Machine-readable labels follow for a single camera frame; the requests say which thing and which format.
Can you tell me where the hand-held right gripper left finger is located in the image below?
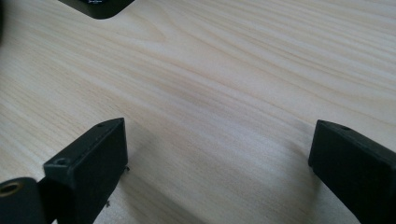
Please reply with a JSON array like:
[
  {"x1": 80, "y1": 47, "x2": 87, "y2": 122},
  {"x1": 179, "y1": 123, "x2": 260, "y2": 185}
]
[{"x1": 36, "y1": 117, "x2": 129, "y2": 224}]

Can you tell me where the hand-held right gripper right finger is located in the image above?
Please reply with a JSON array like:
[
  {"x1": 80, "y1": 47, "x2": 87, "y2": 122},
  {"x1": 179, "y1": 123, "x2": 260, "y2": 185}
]
[{"x1": 308, "y1": 119, "x2": 396, "y2": 224}]

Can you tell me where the red and black shoe rack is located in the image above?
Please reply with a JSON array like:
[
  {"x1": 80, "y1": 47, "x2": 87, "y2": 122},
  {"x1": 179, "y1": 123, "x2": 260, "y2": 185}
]
[{"x1": 58, "y1": 0, "x2": 136, "y2": 21}]

